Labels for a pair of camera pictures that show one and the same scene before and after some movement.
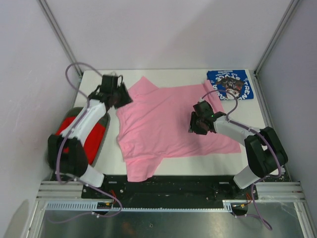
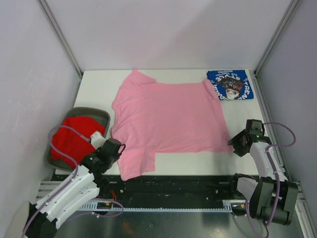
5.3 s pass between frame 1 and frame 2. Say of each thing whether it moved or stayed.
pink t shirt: moved
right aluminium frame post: stayed
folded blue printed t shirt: stayed
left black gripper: moved
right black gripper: moved
